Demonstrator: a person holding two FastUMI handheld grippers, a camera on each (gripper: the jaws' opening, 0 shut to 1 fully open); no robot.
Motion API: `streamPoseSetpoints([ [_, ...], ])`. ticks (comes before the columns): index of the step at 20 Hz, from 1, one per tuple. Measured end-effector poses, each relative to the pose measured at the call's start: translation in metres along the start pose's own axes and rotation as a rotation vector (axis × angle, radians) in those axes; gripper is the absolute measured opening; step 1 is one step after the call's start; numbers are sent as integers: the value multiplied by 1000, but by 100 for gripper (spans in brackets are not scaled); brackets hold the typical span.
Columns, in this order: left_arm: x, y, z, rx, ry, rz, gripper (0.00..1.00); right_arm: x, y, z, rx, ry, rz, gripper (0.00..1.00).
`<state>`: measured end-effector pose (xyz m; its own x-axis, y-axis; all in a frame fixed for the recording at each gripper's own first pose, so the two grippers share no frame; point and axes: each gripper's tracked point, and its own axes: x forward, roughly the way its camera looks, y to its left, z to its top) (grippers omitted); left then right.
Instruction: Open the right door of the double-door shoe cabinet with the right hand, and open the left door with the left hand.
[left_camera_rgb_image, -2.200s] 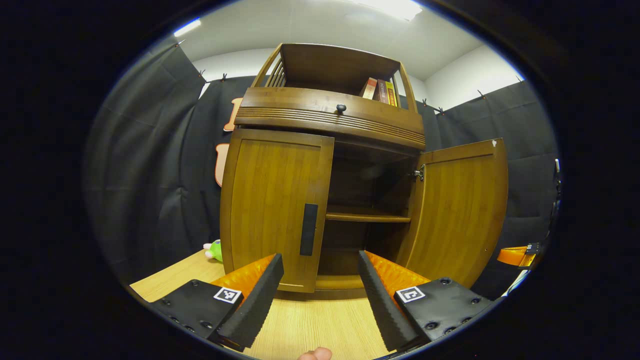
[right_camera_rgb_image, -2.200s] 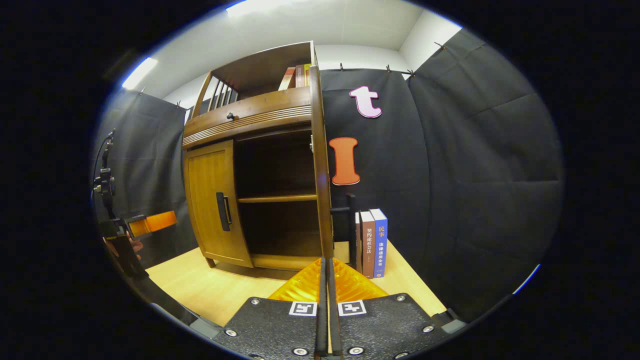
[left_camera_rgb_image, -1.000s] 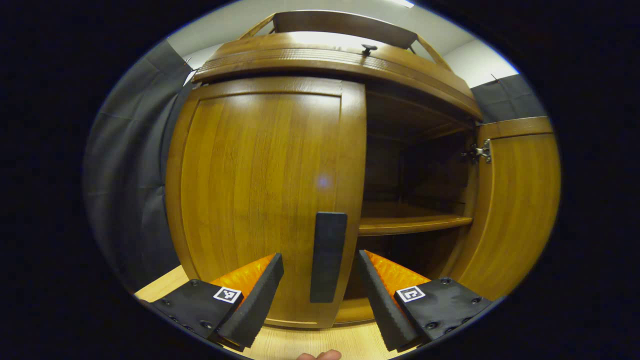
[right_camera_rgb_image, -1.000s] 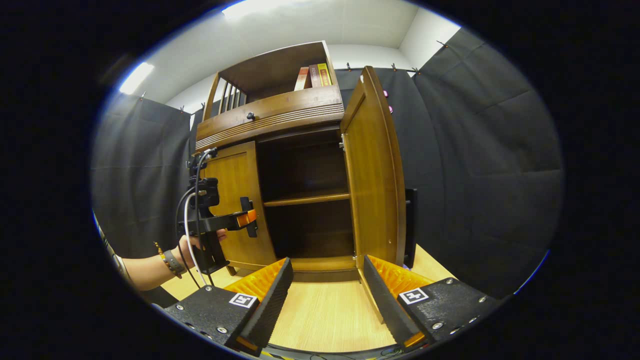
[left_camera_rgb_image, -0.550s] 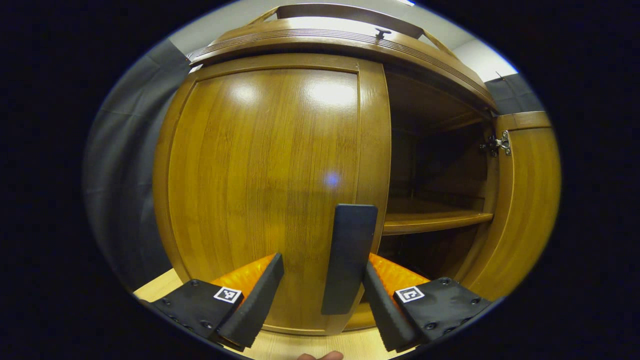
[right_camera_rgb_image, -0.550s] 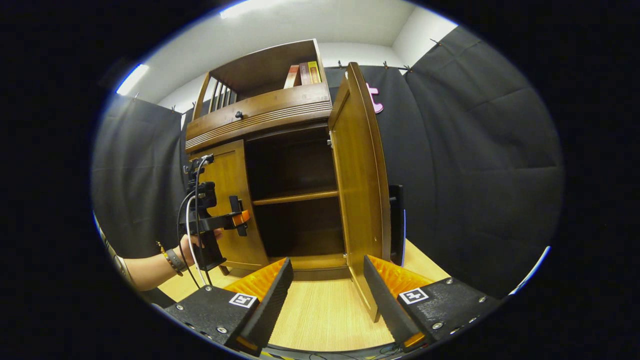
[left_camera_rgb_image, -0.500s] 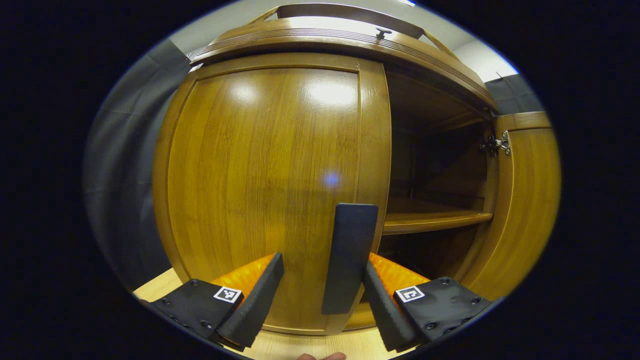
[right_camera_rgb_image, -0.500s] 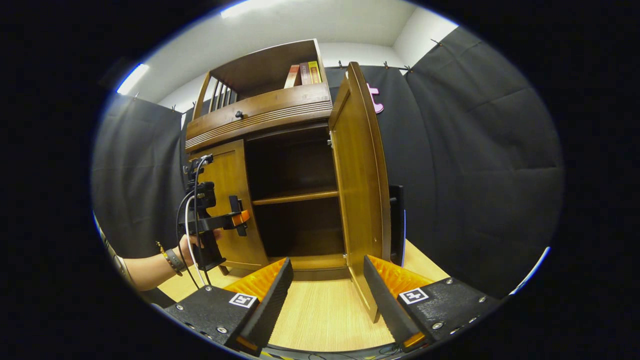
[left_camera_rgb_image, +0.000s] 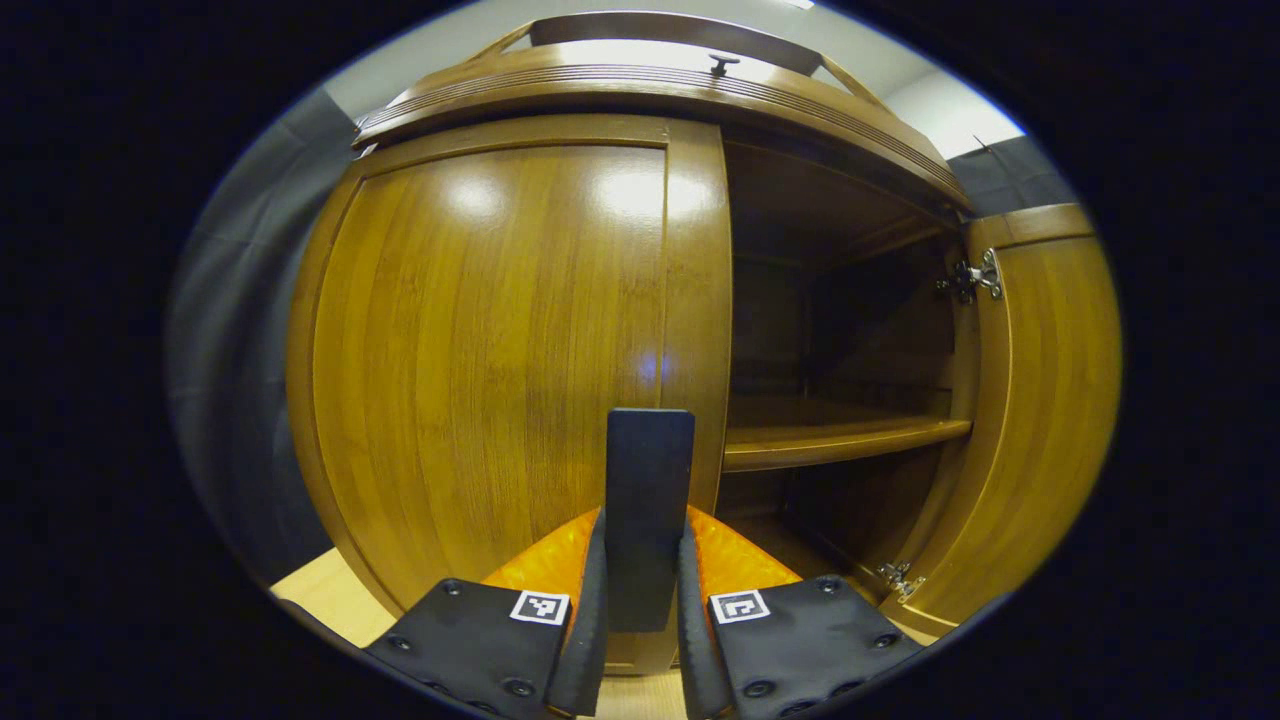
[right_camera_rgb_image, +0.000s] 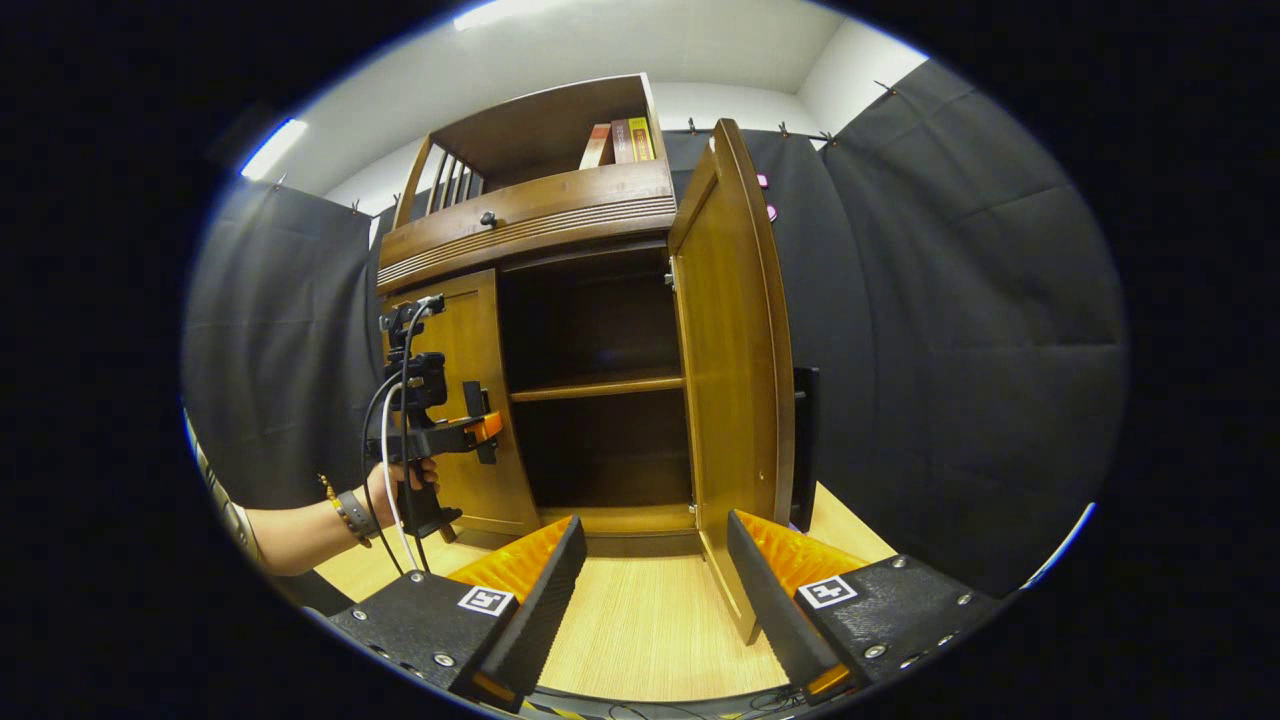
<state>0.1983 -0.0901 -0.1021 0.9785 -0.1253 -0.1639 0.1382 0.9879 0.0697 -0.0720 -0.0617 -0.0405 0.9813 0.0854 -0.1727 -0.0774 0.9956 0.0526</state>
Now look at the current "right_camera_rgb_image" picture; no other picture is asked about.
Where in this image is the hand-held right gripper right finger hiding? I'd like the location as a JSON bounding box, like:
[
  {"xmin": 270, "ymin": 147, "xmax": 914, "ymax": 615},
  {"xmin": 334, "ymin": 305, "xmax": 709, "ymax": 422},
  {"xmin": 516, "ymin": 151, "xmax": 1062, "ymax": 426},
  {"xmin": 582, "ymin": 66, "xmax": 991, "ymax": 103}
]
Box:
[{"xmin": 725, "ymin": 509, "xmax": 1001, "ymax": 707}]

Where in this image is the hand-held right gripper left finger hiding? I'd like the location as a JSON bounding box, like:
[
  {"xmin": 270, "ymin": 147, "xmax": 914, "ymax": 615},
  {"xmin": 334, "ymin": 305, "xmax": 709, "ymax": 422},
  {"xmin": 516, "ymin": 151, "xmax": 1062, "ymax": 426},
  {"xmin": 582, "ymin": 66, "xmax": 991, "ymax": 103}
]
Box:
[{"xmin": 325, "ymin": 514, "xmax": 589, "ymax": 713}]

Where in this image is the wooden cabinet door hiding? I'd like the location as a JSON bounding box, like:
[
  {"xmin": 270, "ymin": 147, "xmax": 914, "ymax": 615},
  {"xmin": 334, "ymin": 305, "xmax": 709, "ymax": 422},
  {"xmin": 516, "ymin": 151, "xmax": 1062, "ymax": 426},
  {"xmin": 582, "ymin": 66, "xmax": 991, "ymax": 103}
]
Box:
[
  {"xmin": 667, "ymin": 118, "xmax": 823, "ymax": 646},
  {"xmin": 380, "ymin": 268, "xmax": 543, "ymax": 538}
]

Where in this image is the wooden double-door shoe cabinet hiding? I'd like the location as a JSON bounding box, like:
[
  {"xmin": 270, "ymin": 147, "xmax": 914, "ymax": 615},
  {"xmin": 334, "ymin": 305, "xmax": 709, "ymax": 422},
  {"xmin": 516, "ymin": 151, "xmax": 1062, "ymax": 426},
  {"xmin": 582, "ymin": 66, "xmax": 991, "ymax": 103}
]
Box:
[{"xmin": 375, "ymin": 72, "xmax": 701, "ymax": 561}]

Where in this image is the wooden inner shelf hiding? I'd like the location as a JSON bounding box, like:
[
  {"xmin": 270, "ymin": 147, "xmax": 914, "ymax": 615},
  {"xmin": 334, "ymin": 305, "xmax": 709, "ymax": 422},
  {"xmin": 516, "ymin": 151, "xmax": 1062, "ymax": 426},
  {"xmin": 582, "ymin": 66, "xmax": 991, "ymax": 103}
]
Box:
[{"xmin": 510, "ymin": 372, "xmax": 686, "ymax": 403}]

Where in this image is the black wristband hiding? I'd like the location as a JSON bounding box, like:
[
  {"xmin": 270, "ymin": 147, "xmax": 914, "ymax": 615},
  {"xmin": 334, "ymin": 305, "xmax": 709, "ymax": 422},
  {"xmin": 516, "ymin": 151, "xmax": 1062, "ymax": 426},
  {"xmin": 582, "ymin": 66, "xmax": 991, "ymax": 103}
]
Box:
[{"xmin": 337, "ymin": 488, "xmax": 383, "ymax": 541}]

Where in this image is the wooden drawer with black knob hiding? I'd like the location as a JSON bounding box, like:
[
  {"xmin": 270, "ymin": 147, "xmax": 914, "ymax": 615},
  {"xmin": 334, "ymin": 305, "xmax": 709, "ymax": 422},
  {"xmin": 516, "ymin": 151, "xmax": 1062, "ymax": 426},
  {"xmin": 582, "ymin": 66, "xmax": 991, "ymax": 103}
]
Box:
[{"xmin": 377, "ymin": 160, "xmax": 679, "ymax": 296}]

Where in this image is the person's grey clothing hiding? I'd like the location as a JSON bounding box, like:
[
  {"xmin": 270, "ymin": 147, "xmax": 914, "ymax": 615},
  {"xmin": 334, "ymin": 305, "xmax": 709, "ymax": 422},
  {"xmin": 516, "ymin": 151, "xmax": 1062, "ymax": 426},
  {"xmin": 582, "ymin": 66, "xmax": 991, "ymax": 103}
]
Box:
[{"xmin": 183, "ymin": 408, "xmax": 263, "ymax": 566}]

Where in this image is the ceiling light panel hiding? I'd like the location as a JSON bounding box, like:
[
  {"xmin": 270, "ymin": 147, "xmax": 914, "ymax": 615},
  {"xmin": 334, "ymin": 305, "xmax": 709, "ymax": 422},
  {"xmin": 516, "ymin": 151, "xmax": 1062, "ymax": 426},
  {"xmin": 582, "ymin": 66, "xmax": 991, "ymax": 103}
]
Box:
[
  {"xmin": 240, "ymin": 118, "xmax": 309, "ymax": 181},
  {"xmin": 455, "ymin": 0, "xmax": 561, "ymax": 31}
]

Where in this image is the black backdrop cloth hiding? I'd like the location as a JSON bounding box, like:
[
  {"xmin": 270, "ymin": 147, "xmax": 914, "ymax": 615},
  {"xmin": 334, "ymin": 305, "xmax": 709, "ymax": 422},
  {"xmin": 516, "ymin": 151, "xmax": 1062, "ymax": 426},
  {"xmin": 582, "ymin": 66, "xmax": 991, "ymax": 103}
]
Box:
[{"xmin": 183, "ymin": 60, "xmax": 1131, "ymax": 601}]

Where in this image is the white cable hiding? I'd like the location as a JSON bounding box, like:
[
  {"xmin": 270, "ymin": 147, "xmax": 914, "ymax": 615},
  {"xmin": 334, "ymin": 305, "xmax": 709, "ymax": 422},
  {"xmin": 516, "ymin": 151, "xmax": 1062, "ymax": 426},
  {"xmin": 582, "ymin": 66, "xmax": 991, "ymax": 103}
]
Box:
[{"xmin": 380, "ymin": 298, "xmax": 446, "ymax": 573}]

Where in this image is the black cable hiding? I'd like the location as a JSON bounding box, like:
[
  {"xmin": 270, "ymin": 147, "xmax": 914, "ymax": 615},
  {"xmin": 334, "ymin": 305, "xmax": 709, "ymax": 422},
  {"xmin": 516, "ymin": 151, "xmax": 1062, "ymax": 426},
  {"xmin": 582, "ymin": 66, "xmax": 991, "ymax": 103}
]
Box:
[{"xmin": 360, "ymin": 300, "xmax": 433, "ymax": 578}]

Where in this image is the beaded bracelet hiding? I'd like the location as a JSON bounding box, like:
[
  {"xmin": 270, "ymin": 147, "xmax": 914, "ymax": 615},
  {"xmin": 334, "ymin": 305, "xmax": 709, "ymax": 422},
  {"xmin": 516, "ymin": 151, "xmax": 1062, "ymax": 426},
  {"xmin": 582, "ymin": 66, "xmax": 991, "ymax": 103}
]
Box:
[{"xmin": 318, "ymin": 474, "xmax": 373, "ymax": 549}]

